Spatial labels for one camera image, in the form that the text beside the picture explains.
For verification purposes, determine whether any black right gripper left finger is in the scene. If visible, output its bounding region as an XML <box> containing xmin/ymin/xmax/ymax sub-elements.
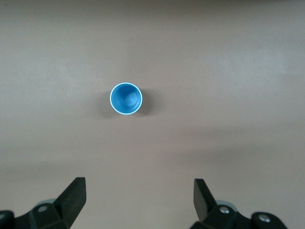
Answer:
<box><xmin>0</xmin><ymin>177</ymin><xmax>87</xmax><ymax>229</ymax></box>

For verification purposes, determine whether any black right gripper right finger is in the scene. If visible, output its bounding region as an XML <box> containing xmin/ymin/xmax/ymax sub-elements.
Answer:
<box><xmin>190</xmin><ymin>178</ymin><xmax>289</xmax><ymax>229</ymax></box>

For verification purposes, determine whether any blue plastic cup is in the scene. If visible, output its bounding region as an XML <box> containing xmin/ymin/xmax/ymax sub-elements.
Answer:
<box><xmin>109</xmin><ymin>82</ymin><xmax>143</xmax><ymax>116</ymax></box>

